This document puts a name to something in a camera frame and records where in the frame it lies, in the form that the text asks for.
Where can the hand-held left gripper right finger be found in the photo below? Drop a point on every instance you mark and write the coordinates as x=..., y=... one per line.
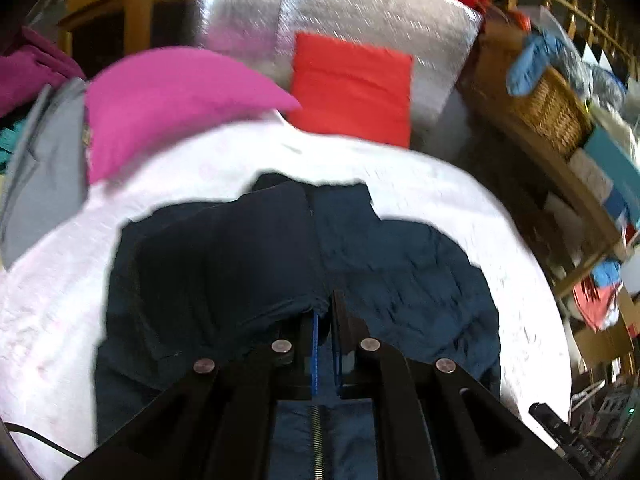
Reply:
x=339, y=360

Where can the teal cloth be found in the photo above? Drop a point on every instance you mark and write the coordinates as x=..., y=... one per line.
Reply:
x=6, y=145

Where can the wicker basket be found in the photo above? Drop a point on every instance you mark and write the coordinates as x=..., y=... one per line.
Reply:
x=550, y=110

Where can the magenta pillow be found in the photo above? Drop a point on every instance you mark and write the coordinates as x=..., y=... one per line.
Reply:
x=175, y=95

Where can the wooden shelf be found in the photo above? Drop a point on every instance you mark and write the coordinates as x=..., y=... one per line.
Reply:
x=565, y=180

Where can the silver foil panel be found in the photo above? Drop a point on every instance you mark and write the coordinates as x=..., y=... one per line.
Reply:
x=350, y=5

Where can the wooden cabinet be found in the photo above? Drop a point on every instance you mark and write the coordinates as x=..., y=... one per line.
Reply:
x=145, y=15

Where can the golden spindle railing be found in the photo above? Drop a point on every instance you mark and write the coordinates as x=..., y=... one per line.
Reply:
x=575, y=7

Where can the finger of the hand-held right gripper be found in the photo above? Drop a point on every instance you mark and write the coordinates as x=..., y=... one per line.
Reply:
x=547, y=417

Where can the navy blue jacket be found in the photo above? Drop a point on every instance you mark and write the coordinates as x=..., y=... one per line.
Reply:
x=400, y=270

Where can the red pillow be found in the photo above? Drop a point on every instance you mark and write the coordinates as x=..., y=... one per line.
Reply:
x=350, y=85

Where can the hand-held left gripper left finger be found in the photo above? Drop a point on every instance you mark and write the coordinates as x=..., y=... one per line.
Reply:
x=315, y=355

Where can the magenta garment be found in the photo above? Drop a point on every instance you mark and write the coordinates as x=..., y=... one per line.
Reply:
x=30, y=70

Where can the teal box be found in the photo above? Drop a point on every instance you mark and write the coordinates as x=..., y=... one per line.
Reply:
x=615, y=170

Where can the cardboard box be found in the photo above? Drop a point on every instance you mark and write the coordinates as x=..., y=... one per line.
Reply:
x=607, y=337

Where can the grey garment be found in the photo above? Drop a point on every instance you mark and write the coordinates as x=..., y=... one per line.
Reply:
x=45, y=170

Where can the blue cloth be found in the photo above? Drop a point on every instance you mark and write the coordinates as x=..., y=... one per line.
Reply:
x=535, y=65

